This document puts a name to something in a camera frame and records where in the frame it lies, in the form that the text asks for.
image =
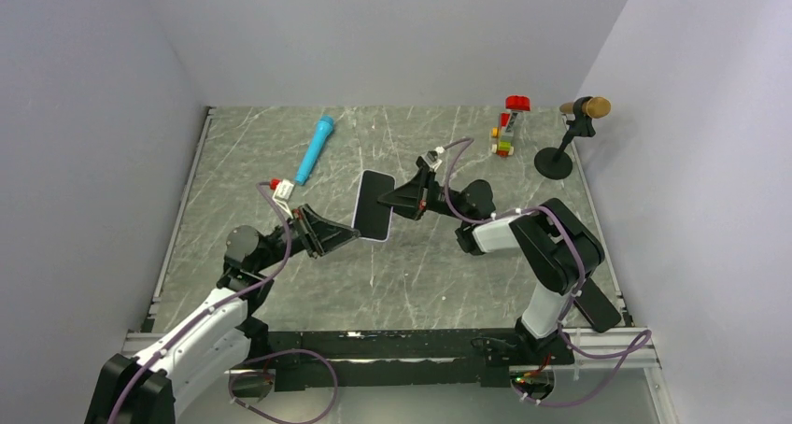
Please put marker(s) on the blue toy microphone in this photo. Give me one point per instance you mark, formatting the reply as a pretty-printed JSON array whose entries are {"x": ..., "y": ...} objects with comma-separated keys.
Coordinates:
[{"x": 324, "y": 129}]

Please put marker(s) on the aluminium frame rail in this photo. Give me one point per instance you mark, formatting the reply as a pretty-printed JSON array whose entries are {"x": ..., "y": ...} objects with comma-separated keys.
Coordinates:
[{"x": 614, "y": 341}]

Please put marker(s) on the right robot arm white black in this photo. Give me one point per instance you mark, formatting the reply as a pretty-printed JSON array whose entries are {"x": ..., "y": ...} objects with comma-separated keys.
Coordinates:
[{"x": 560, "y": 250}]

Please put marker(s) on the phone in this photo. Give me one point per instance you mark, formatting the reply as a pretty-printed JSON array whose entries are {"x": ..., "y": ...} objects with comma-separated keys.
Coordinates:
[{"x": 370, "y": 218}]

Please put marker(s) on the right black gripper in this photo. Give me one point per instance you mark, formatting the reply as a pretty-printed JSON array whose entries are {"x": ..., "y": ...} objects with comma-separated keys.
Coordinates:
[{"x": 412, "y": 199}]

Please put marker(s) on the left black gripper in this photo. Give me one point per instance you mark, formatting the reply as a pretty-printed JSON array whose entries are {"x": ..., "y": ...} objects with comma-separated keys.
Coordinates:
[{"x": 318, "y": 234}]

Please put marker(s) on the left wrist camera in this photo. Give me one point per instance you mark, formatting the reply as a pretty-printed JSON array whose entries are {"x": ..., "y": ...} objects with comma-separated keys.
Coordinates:
[{"x": 282, "y": 189}]

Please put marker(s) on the colourful toy brick stack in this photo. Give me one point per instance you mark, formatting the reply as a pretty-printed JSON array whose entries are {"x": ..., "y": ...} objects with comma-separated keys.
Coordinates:
[{"x": 503, "y": 135}]

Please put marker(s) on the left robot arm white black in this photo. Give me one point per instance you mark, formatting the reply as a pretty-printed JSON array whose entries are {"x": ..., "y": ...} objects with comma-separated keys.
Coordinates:
[{"x": 157, "y": 383}]

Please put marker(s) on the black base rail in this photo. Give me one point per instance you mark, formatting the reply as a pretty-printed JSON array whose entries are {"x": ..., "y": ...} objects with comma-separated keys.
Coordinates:
[{"x": 489, "y": 357}]

